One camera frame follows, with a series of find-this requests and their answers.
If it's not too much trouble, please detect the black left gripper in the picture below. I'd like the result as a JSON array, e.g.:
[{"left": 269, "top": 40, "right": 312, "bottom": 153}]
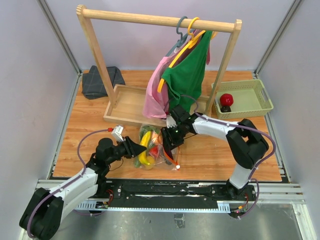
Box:
[{"left": 106, "top": 136, "right": 147, "bottom": 165}]

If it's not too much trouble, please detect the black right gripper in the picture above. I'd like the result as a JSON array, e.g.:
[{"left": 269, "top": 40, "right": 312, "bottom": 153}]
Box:
[{"left": 160, "top": 122, "right": 187, "bottom": 153}]

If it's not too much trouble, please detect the clear zip top bag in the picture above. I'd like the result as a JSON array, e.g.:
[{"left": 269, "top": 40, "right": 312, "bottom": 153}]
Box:
[{"left": 133, "top": 124, "right": 181, "bottom": 171}]

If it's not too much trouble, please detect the small dark fake plum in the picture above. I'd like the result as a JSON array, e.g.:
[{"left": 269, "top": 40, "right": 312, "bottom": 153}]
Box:
[{"left": 220, "top": 105, "right": 232, "bottom": 113}]

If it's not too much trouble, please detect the red fake apple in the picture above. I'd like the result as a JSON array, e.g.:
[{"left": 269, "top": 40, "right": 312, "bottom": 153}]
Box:
[{"left": 219, "top": 93, "right": 234, "bottom": 107}]

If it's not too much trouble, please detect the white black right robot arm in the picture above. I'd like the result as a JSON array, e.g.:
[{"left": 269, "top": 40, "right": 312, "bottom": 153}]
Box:
[{"left": 160, "top": 105, "right": 269, "bottom": 200}]

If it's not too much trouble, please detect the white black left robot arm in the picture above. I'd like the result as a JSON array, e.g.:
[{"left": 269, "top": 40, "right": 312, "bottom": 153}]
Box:
[{"left": 19, "top": 136, "right": 147, "bottom": 240}]

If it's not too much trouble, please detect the yellow fake banana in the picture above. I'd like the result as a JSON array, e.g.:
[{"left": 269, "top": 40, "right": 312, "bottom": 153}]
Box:
[{"left": 137, "top": 130, "right": 155, "bottom": 166}]

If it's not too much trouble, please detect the red fake chili pepper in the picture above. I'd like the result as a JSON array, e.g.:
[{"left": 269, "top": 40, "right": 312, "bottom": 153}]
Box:
[{"left": 148, "top": 145, "right": 159, "bottom": 159}]

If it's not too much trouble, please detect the orange fake peach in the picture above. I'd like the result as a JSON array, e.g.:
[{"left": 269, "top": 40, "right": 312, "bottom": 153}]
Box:
[{"left": 151, "top": 132, "right": 163, "bottom": 145}]

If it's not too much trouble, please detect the green fake lettuce leaf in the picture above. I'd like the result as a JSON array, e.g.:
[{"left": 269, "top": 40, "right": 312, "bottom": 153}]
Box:
[{"left": 139, "top": 124, "right": 161, "bottom": 140}]

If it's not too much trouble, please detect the wooden clothes rack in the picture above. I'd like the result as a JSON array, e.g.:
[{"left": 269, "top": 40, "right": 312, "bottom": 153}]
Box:
[{"left": 76, "top": 4, "right": 243, "bottom": 128}]

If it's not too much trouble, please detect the pink shirt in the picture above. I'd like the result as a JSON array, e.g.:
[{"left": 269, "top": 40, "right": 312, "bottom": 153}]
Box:
[{"left": 142, "top": 36, "right": 210, "bottom": 119}]

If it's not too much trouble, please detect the green sleeveless shirt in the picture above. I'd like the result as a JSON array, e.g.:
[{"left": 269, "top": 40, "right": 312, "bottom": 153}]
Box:
[{"left": 161, "top": 31, "right": 213, "bottom": 112}]

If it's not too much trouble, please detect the dark grey folded cloth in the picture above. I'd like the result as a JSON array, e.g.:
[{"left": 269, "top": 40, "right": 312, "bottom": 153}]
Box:
[{"left": 82, "top": 65, "right": 125, "bottom": 100}]

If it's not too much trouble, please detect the light green plastic basket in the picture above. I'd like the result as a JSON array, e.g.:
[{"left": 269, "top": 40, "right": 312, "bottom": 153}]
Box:
[{"left": 213, "top": 79, "right": 274, "bottom": 120}]

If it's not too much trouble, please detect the grey-green clothes hanger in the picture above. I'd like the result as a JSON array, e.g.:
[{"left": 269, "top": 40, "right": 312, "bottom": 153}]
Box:
[{"left": 164, "top": 15, "right": 190, "bottom": 58}]

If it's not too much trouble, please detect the yellow clothes hanger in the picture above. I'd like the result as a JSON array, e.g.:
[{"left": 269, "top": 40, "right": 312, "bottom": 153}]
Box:
[{"left": 157, "top": 17, "right": 218, "bottom": 93}]

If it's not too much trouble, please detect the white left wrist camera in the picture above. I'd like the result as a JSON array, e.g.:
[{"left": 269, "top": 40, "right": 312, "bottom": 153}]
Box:
[{"left": 111, "top": 125, "right": 124, "bottom": 142}]

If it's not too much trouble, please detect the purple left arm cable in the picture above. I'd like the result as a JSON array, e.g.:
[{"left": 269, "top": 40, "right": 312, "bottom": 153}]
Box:
[{"left": 26, "top": 127, "right": 113, "bottom": 239}]

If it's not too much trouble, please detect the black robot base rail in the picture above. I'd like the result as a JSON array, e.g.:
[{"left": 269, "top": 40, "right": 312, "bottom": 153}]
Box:
[{"left": 91, "top": 179, "right": 257, "bottom": 210}]

